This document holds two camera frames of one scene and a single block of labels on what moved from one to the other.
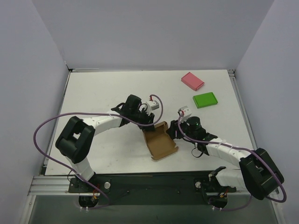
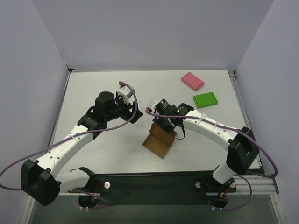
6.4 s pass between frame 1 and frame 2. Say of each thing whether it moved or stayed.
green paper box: stayed
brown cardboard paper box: moved
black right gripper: moved
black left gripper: moved
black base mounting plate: stayed
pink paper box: stayed
